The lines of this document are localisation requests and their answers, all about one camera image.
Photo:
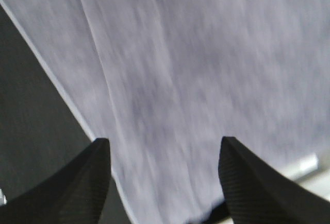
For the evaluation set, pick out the grey microfibre towel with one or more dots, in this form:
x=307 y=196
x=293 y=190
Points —
x=165 y=80

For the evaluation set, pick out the black table mat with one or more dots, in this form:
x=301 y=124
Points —
x=39 y=133

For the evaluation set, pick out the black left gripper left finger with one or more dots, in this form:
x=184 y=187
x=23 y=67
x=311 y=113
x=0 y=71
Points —
x=75 y=194

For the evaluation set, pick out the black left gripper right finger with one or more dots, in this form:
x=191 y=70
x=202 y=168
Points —
x=255 y=192

